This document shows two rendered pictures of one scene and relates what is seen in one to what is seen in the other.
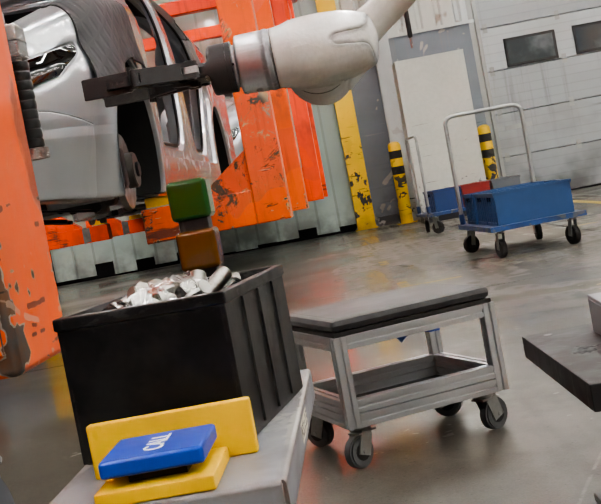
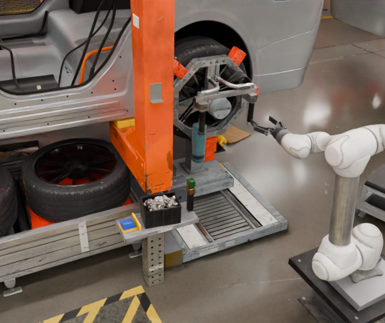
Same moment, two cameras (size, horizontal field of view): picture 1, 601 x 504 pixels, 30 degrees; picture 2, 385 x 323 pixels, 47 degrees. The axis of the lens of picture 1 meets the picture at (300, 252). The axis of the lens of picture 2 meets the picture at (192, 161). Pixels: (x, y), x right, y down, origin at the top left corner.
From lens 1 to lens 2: 214 cm
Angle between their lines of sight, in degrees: 63
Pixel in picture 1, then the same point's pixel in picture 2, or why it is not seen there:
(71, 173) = not seen: outside the picture
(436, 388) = not seen: outside the picture
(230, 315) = (147, 215)
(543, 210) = not seen: outside the picture
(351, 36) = (294, 150)
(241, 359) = (148, 220)
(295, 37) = (285, 141)
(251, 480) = (126, 236)
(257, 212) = not seen: outside the picture
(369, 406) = (365, 207)
